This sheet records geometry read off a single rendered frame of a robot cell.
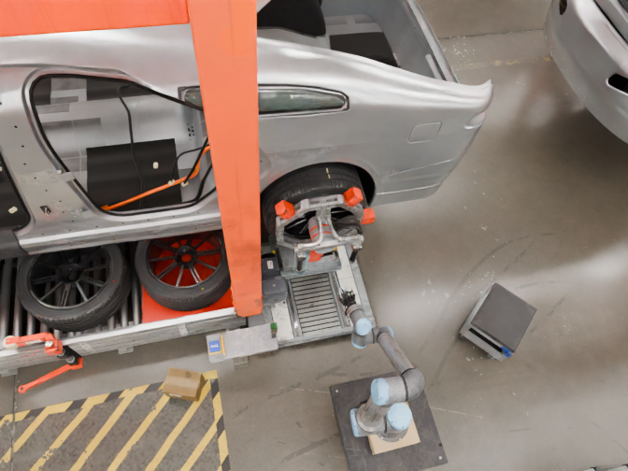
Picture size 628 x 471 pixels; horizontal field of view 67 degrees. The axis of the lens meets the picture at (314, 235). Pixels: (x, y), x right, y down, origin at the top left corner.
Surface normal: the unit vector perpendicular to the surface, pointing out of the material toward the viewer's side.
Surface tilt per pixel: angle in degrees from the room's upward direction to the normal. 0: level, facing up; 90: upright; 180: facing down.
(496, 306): 0
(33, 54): 34
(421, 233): 0
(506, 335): 0
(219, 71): 90
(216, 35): 90
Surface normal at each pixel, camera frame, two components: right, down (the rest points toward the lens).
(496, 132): 0.09, -0.48
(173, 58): 0.27, 0.02
